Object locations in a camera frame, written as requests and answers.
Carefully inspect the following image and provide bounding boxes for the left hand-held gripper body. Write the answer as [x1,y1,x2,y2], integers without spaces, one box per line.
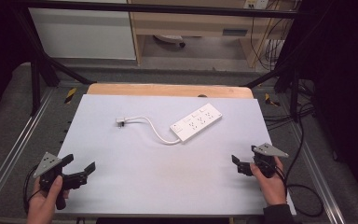
[32,151,89,211]

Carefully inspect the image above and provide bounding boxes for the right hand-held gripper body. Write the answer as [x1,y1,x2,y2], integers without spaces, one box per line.
[237,142,290,179]

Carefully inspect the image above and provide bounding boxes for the person's right hand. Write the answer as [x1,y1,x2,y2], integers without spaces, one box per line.
[249,156,289,207]

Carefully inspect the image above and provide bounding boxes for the person's left hand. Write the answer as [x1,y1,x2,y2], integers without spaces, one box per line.
[26,175,71,224]

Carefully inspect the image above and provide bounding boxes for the yellow black floor tape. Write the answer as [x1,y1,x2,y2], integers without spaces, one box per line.
[63,87,78,105]
[264,92,282,107]

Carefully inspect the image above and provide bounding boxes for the white power strip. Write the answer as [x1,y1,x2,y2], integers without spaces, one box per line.
[169,103,224,144]

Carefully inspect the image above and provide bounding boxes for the white table mat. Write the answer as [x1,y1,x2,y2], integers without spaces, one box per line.
[55,93,297,217]

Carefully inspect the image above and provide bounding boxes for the wooden table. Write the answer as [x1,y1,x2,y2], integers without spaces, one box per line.
[86,82,255,100]

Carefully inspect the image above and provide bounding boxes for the black curtain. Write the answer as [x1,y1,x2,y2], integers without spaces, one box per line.
[287,0,358,213]
[0,0,36,122]

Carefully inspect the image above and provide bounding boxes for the white cabinet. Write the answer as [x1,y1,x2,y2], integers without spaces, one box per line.
[28,0,137,61]

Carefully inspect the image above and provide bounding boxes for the white chair base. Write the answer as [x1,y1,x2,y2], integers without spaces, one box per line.
[153,34,187,49]

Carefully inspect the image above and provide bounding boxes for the light wooden desk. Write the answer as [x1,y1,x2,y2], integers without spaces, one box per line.
[127,0,296,69]

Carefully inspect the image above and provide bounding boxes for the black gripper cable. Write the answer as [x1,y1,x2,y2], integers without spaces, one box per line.
[273,102,325,218]
[22,165,45,215]

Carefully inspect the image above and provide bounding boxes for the aluminium floor rail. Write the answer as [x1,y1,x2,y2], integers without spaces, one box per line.
[287,120,347,224]
[0,88,57,216]

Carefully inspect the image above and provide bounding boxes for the black floor cables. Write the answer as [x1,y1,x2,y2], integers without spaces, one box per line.
[262,78,316,132]

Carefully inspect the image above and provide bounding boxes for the white power cord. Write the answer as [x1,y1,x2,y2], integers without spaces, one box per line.
[124,116,182,147]

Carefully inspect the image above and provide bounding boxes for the hanging black cables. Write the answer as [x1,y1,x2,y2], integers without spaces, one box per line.
[249,0,296,72]

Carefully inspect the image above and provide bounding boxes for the white wall socket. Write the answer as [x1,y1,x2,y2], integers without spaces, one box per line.
[243,0,269,10]

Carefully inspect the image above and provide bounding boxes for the black metal frame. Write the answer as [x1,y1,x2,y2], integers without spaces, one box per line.
[10,0,316,118]

